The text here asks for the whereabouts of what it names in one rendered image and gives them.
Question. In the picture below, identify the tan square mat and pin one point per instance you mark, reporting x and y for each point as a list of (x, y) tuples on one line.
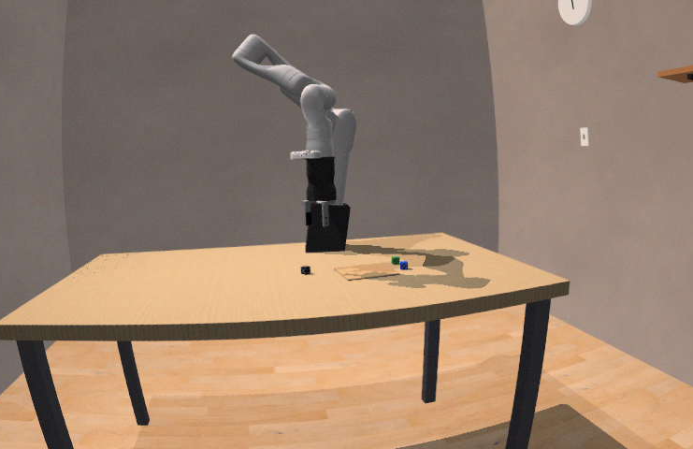
[(365, 272)]

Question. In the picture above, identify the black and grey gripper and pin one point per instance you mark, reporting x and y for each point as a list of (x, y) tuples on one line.
[(320, 172)]

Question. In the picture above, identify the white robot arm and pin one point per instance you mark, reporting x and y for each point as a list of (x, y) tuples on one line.
[(316, 101)]

